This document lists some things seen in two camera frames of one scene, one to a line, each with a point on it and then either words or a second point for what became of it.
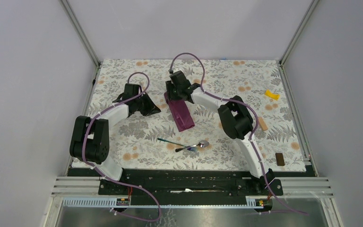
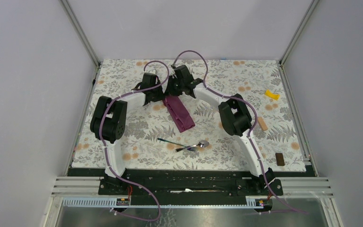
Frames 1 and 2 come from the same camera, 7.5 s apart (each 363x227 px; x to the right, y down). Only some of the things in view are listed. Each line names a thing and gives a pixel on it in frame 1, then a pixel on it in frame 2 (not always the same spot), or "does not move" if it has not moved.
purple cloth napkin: [181, 116] does not move
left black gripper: [151, 108] → [161, 96]
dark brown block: [280, 159] does not move
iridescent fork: [189, 148] does not move
